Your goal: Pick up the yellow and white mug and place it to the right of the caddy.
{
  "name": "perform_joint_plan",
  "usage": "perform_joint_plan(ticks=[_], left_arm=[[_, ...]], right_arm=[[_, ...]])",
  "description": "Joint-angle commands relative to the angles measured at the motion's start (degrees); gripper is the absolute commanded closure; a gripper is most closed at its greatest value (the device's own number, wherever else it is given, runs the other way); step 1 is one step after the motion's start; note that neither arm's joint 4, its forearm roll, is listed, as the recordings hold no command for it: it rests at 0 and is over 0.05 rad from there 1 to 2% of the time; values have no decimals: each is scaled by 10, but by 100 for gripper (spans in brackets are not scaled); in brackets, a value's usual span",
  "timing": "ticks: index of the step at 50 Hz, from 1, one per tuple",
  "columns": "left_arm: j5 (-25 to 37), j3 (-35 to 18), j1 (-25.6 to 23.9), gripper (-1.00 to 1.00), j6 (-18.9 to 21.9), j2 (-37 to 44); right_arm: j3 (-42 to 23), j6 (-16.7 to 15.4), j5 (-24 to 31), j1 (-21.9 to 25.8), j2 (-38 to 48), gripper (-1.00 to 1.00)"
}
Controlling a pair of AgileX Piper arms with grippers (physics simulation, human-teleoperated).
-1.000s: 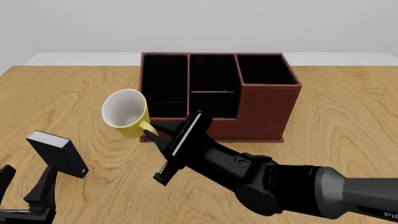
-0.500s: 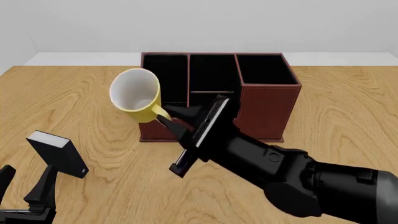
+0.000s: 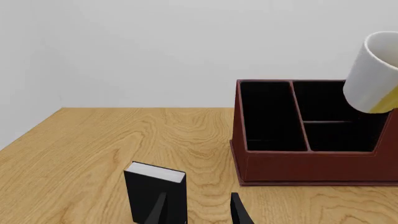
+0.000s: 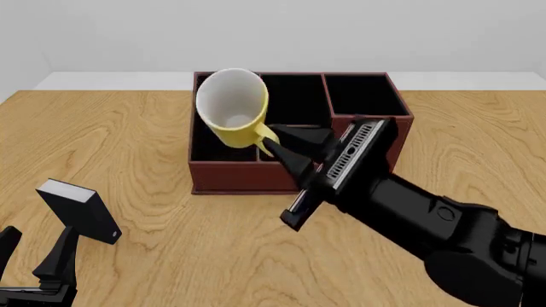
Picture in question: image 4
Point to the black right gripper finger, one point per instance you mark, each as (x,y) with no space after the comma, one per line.
(298,168)
(307,137)

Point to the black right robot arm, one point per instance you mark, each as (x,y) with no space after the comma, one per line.
(448,230)

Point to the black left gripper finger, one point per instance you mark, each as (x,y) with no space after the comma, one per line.
(8,243)
(59,265)

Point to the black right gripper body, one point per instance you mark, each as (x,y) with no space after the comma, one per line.
(354,156)

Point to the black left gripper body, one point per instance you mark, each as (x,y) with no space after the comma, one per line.
(38,297)

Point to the red-brown desk caddy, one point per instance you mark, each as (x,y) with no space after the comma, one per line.
(239,179)

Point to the yellow and white mug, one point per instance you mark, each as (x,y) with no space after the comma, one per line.
(232,102)

